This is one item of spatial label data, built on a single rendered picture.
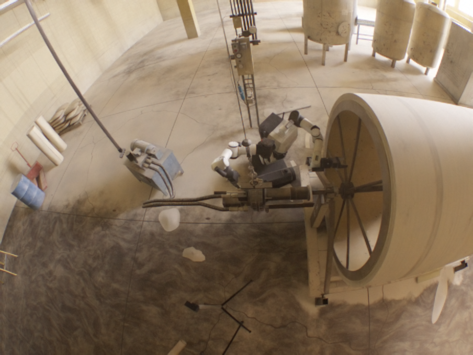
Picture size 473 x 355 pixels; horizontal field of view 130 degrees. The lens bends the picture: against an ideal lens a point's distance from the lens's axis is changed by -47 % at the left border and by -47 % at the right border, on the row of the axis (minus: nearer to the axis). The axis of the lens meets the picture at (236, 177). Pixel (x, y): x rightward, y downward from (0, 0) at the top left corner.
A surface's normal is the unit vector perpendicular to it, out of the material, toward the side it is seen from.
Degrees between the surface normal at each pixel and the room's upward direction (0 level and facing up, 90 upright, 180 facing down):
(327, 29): 90
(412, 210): 40
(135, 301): 0
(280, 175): 0
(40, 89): 90
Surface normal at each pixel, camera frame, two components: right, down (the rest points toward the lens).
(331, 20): -0.21, 0.82
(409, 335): -0.16, -0.56
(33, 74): 0.98, -0.04
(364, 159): -0.14, 0.39
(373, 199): -0.18, -0.24
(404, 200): -0.17, 0.00
